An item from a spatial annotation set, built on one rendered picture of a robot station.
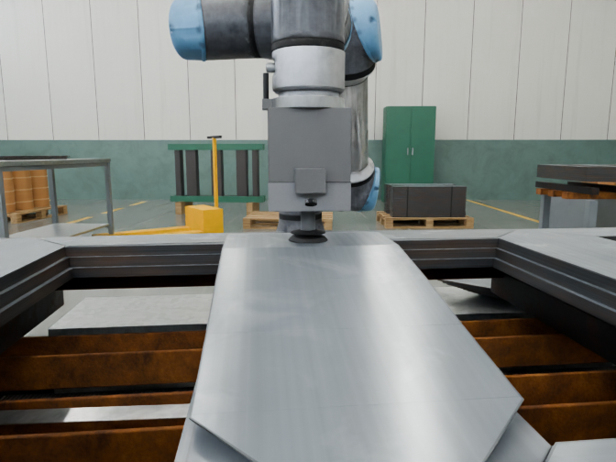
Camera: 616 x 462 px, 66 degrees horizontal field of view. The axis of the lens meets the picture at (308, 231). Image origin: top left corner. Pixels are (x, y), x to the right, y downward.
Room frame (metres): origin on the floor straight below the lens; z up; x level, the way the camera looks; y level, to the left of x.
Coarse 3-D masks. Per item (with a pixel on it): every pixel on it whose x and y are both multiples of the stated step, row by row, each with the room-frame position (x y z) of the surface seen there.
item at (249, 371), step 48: (240, 336) 0.30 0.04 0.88; (288, 336) 0.30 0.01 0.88; (336, 336) 0.30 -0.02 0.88; (384, 336) 0.31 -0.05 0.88; (432, 336) 0.31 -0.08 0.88; (240, 384) 0.25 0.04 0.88; (288, 384) 0.25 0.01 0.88; (336, 384) 0.25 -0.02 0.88; (384, 384) 0.25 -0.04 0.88; (432, 384) 0.25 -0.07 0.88; (480, 384) 0.26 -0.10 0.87
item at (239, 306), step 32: (224, 288) 0.37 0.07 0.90; (256, 288) 0.37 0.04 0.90; (288, 288) 0.37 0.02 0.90; (320, 288) 0.38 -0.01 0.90; (352, 288) 0.38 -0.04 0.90; (384, 288) 0.38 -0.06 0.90; (416, 288) 0.38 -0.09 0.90; (224, 320) 0.32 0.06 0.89; (256, 320) 0.32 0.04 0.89; (288, 320) 0.32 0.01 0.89; (320, 320) 0.33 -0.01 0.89; (352, 320) 0.33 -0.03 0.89; (384, 320) 0.33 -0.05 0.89; (416, 320) 0.33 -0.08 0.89; (448, 320) 0.33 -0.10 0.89
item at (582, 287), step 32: (64, 256) 0.73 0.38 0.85; (96, 256) 0.73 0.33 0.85; (128, 256) 0.73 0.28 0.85; (160, 256) 0.74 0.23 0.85; (192, 256) 0.74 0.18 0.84; (416, 256) 0.78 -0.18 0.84; (448, 256) 0.79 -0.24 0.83; (480, 256) 0.79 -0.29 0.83; (512, 256) 0.74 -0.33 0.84; (544, 256) 0.67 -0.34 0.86; (0, 288) 0.54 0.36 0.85; (32, 288) 0.60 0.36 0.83; (544, 288) 0.64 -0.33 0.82; (576, 288) 0.59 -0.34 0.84; (608, 288) 0.54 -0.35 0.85; (0, 320) 0.51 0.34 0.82; (608, 320) 0.52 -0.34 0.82; (192, 448) 0.21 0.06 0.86; (224, 448) 0.21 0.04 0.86; (512, 448) 0.21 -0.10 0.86; (544, 448) 0.21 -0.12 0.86
